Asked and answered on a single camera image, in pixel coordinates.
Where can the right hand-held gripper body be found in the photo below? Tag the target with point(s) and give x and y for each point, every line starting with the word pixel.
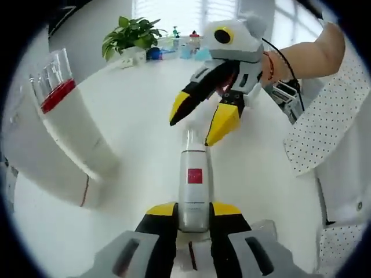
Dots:
pixel 240 37

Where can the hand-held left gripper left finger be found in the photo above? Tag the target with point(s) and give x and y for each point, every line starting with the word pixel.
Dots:
pixel 162 231

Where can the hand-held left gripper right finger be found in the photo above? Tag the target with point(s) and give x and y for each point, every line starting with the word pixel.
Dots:
pixel 226 231

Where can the small red-label skincare bottle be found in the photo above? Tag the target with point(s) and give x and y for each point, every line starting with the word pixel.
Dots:
pixel 194 197

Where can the large white red-collar skincare bottle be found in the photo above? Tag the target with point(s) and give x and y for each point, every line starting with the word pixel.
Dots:
pixel 78 139

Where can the red-cap bottle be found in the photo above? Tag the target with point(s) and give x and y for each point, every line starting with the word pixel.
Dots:
pixel 194 43

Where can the green-top spray bottle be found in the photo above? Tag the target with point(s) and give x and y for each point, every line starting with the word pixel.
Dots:
pixel 176 39

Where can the light blue object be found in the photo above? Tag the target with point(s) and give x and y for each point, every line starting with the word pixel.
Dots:
pixel 200 55

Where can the dark blue round object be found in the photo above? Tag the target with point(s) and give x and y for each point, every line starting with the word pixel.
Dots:
pixel 153 54

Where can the bright window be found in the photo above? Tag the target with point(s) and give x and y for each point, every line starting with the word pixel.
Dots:
pixel 185 14

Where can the grey worn device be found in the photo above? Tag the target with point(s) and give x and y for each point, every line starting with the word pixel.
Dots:
pixel 285 98

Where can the white plant pot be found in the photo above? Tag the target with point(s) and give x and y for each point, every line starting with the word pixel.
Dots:
pixel 134 55

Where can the green potted plant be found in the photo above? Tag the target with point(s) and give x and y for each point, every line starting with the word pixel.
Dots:
pixel 130 33

